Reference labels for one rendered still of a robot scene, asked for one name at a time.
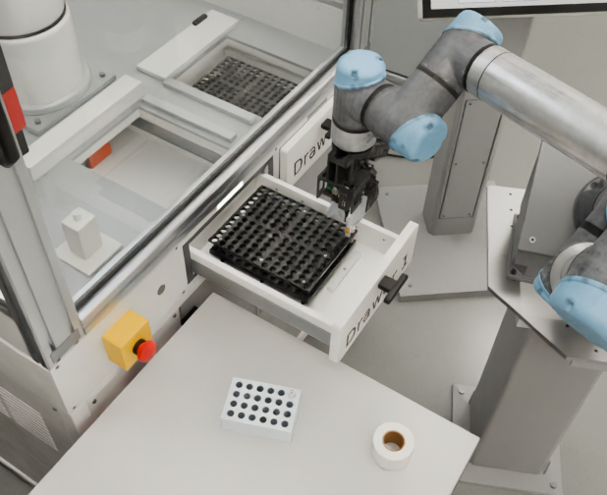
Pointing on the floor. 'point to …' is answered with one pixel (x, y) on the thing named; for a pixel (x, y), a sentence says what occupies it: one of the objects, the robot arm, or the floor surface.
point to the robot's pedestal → (521, 406)
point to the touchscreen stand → (453, 196)
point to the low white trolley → (228, 314)
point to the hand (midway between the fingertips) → (351, 215)
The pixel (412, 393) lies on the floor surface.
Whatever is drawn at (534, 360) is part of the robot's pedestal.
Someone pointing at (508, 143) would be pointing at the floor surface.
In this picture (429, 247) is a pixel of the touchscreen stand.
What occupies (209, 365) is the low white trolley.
